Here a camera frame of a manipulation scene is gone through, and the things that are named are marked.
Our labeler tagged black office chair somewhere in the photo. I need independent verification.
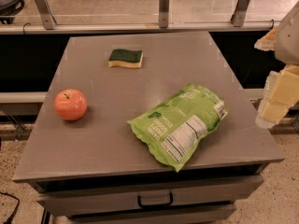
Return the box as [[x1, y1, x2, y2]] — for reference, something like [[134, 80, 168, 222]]
[[0, 0, 25, 24]]

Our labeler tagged lower grey drawer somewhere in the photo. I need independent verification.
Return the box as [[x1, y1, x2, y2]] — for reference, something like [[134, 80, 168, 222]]
[[68, 203, 235, 224]]

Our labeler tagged black floor cable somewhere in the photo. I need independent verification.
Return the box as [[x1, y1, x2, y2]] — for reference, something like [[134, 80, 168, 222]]
[[0, 191, 21, 224]]

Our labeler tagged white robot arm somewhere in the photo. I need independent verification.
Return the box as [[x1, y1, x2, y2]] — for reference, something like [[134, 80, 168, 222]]
[[254, 1, 299, 129]]

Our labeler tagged grey cabinet drawer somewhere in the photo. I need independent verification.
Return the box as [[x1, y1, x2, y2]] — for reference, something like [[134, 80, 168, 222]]
[[37, 175, 263, 217]]

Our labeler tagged green and yellow sponge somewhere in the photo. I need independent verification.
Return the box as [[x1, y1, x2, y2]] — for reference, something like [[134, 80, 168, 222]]
[[108, 49, 143, 68]]

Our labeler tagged middle metal bracket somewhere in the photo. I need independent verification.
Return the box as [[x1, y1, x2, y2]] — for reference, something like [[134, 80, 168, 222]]
[[158, 0, 170, 28]]

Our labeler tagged red apple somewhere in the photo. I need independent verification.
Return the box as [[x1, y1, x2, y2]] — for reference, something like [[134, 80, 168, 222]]
[[54, 89, 88, 121]]

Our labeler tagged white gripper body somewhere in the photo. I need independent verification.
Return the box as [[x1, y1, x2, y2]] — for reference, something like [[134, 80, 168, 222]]
[[254, 27, 278, 51]]

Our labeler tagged metal bracket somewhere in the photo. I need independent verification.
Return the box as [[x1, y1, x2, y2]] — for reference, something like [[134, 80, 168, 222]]
[[158, 0, 170, 28], [230, 0, 250, 27], [35, 0, 57, 30]]

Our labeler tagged green snack bag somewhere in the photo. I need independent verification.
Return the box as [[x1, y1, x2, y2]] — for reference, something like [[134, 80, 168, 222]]
[[128, 84, 227, 172]]

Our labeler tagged black drawer handle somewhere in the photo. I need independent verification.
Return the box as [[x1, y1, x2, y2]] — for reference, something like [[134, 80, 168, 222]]
[[137, 192, 174, 209]]

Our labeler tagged left metal bracket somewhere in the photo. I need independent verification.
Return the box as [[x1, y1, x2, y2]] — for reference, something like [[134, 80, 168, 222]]
[[35, 0, 57, 30]]

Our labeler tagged right metal bracket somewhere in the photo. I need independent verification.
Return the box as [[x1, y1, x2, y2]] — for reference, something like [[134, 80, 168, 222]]
[[230, 0, 250, 27]]

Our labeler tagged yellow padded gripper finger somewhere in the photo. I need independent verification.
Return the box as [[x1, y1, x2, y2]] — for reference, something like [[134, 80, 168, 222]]
[[255, 64, 299, 129]]

